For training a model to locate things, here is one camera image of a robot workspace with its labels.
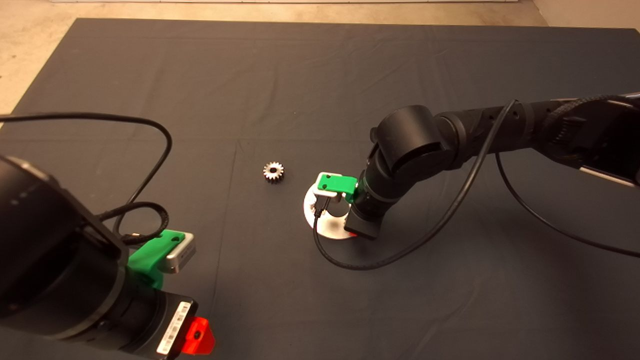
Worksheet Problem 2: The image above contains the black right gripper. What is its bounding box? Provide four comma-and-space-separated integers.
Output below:
343, 205, 384, 240

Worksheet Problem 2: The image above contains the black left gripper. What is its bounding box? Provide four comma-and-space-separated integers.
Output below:
111, 281, 216, 360

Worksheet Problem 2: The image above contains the round metal carrier plate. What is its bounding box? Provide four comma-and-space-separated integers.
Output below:
303, 186, 358, 240

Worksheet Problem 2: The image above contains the small steel planetary gear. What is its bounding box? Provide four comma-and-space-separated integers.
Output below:
262, 161, 285, 185

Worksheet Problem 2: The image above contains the dark grey table cloth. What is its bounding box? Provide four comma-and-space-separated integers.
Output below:
0, 18, 640, 360

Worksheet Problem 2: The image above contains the right black camera cable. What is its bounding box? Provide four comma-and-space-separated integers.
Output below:
312, 98, 640, 272

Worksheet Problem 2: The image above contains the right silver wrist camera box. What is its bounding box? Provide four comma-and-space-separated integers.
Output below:
314, 172, 347, 203

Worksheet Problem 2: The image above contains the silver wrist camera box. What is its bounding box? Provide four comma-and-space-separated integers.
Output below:
314, 172, 347, 203
160, 231, 197, 274

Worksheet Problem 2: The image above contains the right green camera mount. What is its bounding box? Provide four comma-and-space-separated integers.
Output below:
316, 173, 359, 204

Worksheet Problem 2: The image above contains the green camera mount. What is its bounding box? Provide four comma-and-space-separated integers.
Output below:
316, 173, 359, 204
126, 228, 186, 290

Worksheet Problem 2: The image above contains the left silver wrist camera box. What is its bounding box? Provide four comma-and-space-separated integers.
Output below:
160, 231, 197, 274

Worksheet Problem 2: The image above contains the left green camera mount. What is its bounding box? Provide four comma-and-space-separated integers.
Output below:
126, 228, 186, 290

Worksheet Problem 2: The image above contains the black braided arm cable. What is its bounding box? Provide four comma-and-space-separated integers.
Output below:
542, 93, 640, 128

